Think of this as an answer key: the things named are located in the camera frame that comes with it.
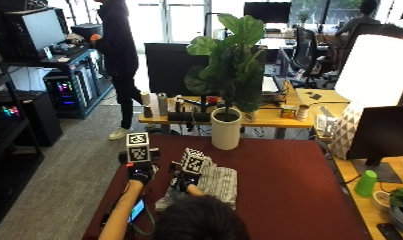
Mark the person's left hand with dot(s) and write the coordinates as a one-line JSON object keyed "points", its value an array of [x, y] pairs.
{"points": [[140, 174]]}

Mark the person's right hand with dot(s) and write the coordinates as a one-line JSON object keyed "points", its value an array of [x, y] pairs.
{"points": [[186, 178]]}

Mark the grey patterned cloth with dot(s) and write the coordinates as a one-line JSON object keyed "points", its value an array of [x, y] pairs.
{"points": [[218, 185]]}

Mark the right glove white marker cube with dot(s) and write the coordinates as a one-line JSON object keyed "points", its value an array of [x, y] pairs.
{"points": [[194, 161]]}

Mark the glove white marker cube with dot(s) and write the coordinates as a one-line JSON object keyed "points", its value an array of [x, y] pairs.
{"points": [[194, 161], [137, 147]]}

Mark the left glove white marker cube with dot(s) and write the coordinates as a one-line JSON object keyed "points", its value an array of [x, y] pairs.
{"points": [[137, 147]]}

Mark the wrist-mounted phone with lit screen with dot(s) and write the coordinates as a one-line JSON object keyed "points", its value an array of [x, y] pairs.
{"points": [[136, 210]]}

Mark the person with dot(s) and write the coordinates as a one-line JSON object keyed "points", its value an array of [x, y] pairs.
{"points": [[196, 218], [117, 60]]}

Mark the white cylindrical plant pot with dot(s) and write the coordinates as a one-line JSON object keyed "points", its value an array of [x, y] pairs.
{"points": [[225, 128]]}

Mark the grey metal bottle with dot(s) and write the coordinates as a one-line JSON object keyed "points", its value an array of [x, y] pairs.
{"points": [[162, 103]]}

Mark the white paper cup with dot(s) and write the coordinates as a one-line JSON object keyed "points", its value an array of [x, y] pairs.
{"points": [[145, 98]]}

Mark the computer tower with coloured lights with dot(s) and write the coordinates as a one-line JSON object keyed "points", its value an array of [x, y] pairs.
{"points": [[68, 91]]}

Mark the yellow small box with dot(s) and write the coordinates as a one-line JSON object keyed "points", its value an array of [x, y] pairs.
{"points": [[288, 111]]}

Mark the black shelf rack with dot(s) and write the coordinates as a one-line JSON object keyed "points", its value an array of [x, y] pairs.
{"points": [[8, 146]]}

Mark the black monitor back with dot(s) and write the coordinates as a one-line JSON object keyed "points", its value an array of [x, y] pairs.
{"points": [[168, 68]]}

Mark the black rolling equipment cart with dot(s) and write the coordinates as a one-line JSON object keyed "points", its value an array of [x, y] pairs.
{"points": [[76, 76]]}

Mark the white small jar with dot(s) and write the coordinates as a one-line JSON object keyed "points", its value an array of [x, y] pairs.
{"points": [[302, 112]]}

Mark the open laptop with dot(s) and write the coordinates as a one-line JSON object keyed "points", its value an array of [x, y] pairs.
{"points": [[272, 80]]}

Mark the white small appliance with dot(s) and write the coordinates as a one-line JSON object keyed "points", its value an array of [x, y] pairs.
{"points": [[325, 122]]}

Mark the large green leafy plant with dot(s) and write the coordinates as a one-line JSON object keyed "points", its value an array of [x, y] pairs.
{"points": [[233, 63]]}

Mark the white grey triangle-patterned lamp base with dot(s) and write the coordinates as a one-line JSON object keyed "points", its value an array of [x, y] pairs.
{"points": [[345, 131]]}

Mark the green plastic cup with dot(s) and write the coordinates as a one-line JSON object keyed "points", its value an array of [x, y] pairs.
{"points": [[366, 182]]}

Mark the wooden side desk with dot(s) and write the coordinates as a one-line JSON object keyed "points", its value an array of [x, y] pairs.
{"points": [[375, 200]]}

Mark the white tape roll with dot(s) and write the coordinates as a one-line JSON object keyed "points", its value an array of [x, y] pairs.
{"points": [[381, 200]]}

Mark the black office chair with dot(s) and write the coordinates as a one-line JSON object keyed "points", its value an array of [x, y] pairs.
{"points": [[305, 56]]}

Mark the black computer monitor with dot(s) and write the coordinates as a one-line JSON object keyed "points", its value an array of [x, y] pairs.
{"points": [[382, 133]]}

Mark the black smartphone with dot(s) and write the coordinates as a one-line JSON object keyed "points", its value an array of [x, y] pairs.
{"points": [[390, 231]]}

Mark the black monitor on cart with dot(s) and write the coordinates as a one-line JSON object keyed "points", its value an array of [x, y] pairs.
{"points": [[35, 31]]}

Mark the grey round plant pot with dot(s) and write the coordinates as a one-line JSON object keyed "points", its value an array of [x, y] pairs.
{"points": [[401, 218]]}

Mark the black distant monitor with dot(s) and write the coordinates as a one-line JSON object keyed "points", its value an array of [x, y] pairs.
{"points": [[268, 12]]}

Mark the white lamp shade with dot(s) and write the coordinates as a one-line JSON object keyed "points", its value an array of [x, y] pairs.
{"points": [[374, 70]]}

